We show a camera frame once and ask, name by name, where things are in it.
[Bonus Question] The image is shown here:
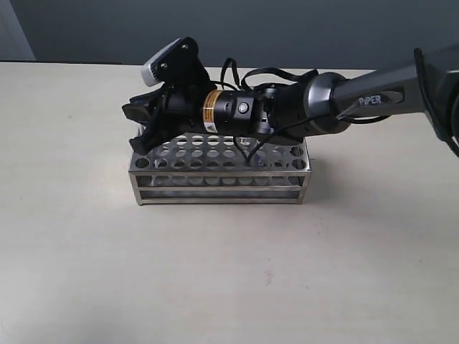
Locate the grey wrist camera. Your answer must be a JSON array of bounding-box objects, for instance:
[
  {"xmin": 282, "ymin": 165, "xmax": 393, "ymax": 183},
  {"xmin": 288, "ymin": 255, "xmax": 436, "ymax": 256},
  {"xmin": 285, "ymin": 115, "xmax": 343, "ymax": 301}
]
[{"xmin": 141, "ymin": 37, "xmax": 199, "ymax": 87}]

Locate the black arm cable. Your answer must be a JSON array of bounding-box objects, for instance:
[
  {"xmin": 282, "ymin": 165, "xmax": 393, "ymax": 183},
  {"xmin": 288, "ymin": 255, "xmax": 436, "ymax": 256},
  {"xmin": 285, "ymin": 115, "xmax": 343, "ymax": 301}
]
[{"xmin": 218, "ymin": 57, "xmax": 320, "ymax": 168}]

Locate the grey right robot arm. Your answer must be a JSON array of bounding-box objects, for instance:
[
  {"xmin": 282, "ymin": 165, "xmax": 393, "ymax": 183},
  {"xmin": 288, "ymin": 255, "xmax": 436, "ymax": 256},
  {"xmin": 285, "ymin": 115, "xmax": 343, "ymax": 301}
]
[{"xmin": 122, "ymin": 45, "xmax": 458, "ymax": 155}]

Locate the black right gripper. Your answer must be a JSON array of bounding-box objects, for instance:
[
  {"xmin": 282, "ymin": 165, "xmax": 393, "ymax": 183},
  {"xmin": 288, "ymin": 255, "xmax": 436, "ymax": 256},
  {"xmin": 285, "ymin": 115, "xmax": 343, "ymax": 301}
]
[{"xmin": 121, "ymin": 58, "xmax": 273, "ymax": 155}]

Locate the blue-capped test tube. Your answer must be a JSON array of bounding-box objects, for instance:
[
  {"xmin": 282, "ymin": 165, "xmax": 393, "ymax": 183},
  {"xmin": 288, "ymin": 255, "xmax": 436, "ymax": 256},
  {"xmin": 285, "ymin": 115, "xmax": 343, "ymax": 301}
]
[{"xmin": 239, "ymin": 138, "xmax": 257, "ymax": 158}]

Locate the steel test tube rack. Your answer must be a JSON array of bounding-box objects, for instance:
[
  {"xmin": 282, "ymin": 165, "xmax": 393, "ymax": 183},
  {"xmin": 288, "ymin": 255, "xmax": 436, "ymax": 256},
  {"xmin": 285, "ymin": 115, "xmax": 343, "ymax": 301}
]
[{"xmin": 128, "ymin": 133, "xmax": 312, "ymax": 205}]

